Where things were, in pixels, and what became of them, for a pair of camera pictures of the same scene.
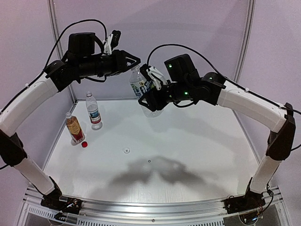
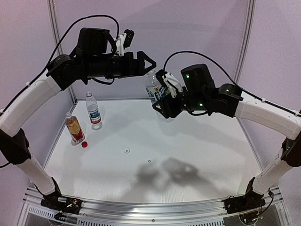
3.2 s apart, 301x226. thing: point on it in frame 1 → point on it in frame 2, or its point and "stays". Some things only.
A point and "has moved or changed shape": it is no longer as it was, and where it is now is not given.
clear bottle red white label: [93, 111] stays
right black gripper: [157, 98] → [171, 103]
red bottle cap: [84, 144] stays
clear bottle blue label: [139, 86] has moved or changed shape
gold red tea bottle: [74, 129] stays
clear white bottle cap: [126, 150] stays
